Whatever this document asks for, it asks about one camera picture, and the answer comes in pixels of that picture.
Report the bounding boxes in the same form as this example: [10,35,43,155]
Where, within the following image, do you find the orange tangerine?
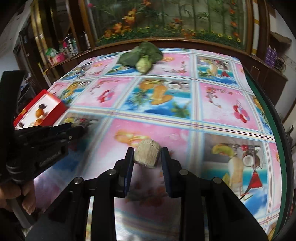
[34,118,44,126]
[35,108,44,118]

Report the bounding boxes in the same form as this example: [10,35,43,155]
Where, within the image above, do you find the left human hand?
[1,180,36,215]

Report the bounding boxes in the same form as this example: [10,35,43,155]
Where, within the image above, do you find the red gift box lid tray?
[14,90,67,130]

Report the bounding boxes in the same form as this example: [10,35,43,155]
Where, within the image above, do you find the colourful printed tablecloth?
[35,49,282,238]

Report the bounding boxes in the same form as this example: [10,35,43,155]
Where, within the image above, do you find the pink containers on shelf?
[46,48,65,66]

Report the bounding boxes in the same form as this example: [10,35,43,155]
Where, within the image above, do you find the steel thermos bottle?
[65,34,75,55]

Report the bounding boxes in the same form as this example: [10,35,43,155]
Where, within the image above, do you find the green leafy bok choy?
[118,42,163,74]

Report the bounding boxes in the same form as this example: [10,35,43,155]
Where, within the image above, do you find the artificial flower glass display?
[86,0,247,50]

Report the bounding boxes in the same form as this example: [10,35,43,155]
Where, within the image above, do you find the purple bottles on shelf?
[265,45,278,68]

